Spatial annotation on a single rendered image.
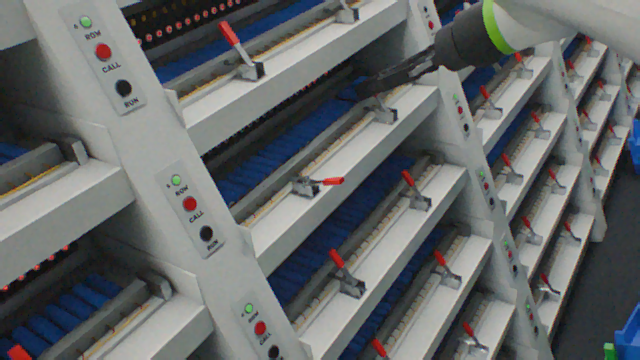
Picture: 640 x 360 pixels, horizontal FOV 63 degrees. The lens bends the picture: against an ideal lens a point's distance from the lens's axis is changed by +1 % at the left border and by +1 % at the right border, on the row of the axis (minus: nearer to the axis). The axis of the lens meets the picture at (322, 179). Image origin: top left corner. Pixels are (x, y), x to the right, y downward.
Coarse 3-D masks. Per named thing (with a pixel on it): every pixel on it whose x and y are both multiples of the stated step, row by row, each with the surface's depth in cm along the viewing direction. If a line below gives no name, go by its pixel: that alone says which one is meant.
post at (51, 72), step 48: (48, 0) 54; (96, 0) 58; (48, 48) 54; (0, 96) 67; (48, 96) 60; (96, 96) 57; (144, 144) 60; (192, 144) 65; (144, 192) 60; (96, 240) 75; (144, 240) 65; (240, 240) 69; (240, 288) 69; (240, 336) 68; (288, 336) 74
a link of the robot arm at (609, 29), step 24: (504, 0) 63; (528, 0) 58; (552, 0) 55; (576, 0) 52; (600, 0) 49; (624, 0) 47; (576, 24) 54; (600, 24) 50; (624, 24) 48; (624, 48) 49
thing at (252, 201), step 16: (384, 96) 107; (352, 112) 100; (336, 128) 95; (320, 144) 92; (304, 160) 88; (320, 160) 89; (272, 176) 84; (288, 176) 85; (256, 192) 80; (272, 192) 83; (240, 208) 77; (256, 208) 80
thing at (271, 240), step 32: (384, 64) 115; (416, 96) 108; (256, 128) 95; (352, 128) 99; (384, 128) 98; (224, 160) 89; (352, 160) 90; (320, 192) 82; (256, 224) 78; (288, 224) 77; (256, 256) 71
